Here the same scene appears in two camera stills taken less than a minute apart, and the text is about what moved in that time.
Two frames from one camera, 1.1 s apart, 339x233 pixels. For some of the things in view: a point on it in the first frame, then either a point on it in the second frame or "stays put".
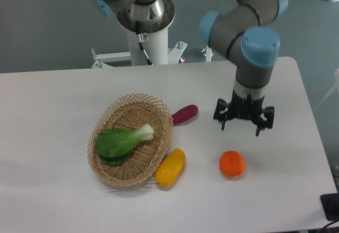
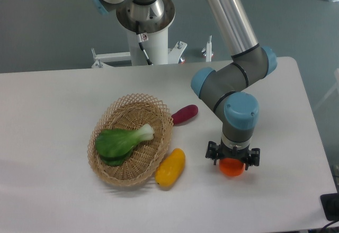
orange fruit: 232,163 stays put
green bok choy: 114,145 stays put
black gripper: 244,108 -> 214,150
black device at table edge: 330,205 stays put
